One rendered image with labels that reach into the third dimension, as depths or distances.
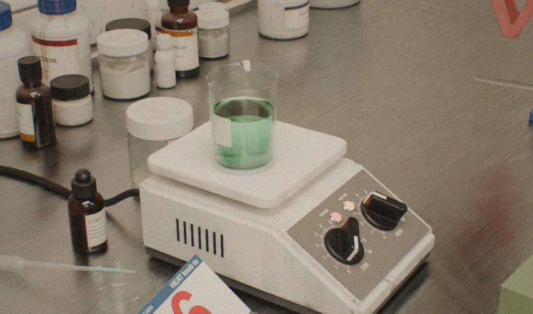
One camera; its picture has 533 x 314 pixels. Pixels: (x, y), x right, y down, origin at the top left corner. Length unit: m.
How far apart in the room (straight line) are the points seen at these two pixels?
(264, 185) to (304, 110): 0.35
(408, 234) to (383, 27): 0.60
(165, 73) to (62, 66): 0.12
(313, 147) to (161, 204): 0.13
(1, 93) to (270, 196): 0.39
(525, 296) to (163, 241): 0.28
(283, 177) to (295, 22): 0.55
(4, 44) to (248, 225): 0.38
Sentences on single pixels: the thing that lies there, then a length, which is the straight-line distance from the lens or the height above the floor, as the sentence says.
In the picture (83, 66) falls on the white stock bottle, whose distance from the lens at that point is 1.05.
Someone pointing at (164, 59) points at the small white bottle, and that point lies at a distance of 1.07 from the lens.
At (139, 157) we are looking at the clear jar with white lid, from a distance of 0.82.
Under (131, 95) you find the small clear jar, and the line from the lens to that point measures 1.05.
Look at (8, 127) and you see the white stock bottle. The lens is 0.98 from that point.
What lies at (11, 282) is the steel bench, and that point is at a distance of 0.76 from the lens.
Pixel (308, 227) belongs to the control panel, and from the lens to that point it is 0.68.
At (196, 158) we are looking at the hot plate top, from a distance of 0.72.
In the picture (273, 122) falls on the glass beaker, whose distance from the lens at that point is 0.69.
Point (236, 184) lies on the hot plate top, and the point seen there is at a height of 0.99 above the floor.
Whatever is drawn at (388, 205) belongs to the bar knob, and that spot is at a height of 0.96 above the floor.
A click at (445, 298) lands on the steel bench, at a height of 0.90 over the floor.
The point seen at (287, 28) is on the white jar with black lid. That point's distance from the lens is 1.22.
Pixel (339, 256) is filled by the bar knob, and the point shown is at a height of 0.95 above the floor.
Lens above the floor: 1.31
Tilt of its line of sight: 27 degrees down
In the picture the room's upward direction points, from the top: straight up
